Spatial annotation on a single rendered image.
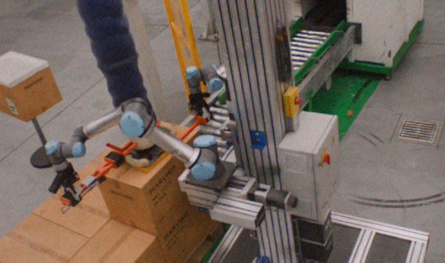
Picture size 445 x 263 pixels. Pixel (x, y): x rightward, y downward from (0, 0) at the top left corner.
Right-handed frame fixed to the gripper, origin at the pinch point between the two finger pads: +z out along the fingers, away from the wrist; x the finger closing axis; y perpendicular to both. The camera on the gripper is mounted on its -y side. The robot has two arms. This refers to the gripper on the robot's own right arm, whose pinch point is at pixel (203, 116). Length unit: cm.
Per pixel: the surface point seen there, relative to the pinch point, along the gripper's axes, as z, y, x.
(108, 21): -79, 36, -17
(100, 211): 54, 57, -58
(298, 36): 54, -217, -48
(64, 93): 108, -109, -311
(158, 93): 56, -82, -123
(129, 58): -55, 31, -15
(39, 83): 21, -16, -195
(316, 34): 54, -226, -32
